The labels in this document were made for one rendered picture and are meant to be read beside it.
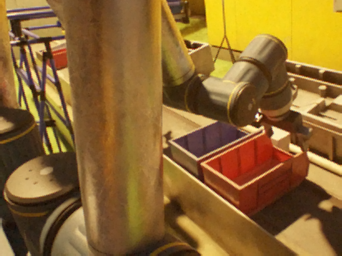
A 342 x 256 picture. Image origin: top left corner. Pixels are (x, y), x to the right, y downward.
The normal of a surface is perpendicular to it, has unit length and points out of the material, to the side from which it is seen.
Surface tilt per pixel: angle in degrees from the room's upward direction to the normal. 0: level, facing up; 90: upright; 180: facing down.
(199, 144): 88
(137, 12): 89
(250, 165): 88
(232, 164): 88
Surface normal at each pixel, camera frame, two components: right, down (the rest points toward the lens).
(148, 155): 0.74, 0.20
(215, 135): 0.53, 0.26
